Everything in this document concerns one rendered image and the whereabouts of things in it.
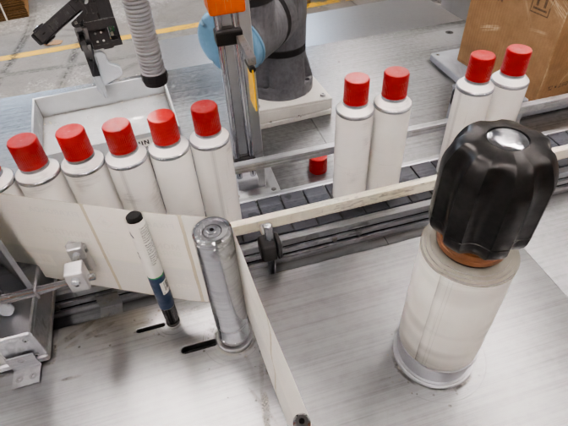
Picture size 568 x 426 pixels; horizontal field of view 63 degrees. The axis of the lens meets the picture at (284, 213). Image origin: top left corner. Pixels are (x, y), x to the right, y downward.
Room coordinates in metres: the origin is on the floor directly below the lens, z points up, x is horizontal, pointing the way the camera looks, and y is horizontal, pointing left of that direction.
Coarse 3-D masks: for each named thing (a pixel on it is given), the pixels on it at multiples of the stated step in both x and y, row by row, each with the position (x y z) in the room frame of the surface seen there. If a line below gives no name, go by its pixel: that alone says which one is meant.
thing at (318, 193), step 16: (560, 144) 0.64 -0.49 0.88; (560, 160) 0.60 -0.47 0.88; (400, 176) 0.58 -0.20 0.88; (416, 176) 0.58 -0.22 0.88; (304, 192) 0.56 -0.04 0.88; (320, 192) 0.56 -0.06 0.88; (432, 192) 0.54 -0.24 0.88; (240, 208) 0.53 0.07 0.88; (256, 208) 0.53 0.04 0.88; (272, 208) 0.52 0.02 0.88; (288, 208) 0.52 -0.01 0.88; (368, 208) 0.51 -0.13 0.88; (384, 208) 0.51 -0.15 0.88; (288, 224) 0.49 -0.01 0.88; (304, 224) 0.49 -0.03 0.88; (320, 224) 0.49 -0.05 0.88; (240, 240) 0.46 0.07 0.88; (256, 240) 0.46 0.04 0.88
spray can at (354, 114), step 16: (352, 80) 0.53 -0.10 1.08; (368, 80) 0.53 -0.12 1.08; (352, 96) 0.53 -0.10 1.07; (368, 96) 0.53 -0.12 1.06; (336, 112) 0.54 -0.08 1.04; (352, 112) 0.52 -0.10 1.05; (368, 112) 0.52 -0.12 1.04; (336, 128) 0.53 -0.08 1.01; (352, 128) 0.52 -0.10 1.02; (368, 128) 0.52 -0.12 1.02; (336, 144) 0.53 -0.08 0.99; (352, 144) 0.52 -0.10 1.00; (368, 144) 0.52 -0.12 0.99; (336, 160) 0.53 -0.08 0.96; (352, 160) 0.52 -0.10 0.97; (368, 160) 0.53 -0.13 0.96; (336, 176) 0.53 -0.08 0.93; (352, 176) 0.52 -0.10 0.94; (336, 192) 0.53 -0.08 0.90; (352, 192) 0.52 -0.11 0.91
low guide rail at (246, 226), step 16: (432, 176) 0.54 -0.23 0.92; (368, 192) 0.51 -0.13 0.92; (384, 192) 0.51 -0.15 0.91; (400, 192) 0.51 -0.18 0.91; (416, 192) 0.52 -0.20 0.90; (304, 208) 0.48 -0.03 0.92; (320, 208) 0.48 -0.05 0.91; (336, 208) 0.49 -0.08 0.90; (352, 208) 0.50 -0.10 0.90; (240, 224) 0.46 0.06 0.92; (256, 224) 0.46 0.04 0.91; (272, 224) 0.47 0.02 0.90
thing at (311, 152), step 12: (552, 96) 0.67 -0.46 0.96; (564, 96) 0.66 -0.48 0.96; (528, 108) 0.65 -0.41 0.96; (540, 108) 0.65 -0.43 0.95; (444, 120) 0.62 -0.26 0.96; (408, 132) 0.59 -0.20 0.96; (420, 132) 0.60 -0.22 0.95; (432, 132) 0.60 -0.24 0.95; (324, 144) 0.57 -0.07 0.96; (264, 156) 0.55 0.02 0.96; (276, 156) 0.55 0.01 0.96; (288, 156) 0.55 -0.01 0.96; (300, 156) 0.55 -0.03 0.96; (312, 156) 0.56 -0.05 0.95; (240, 168) 0.53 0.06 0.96; (252, 168) 0.53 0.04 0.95; (156, 180) 0.51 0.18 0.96
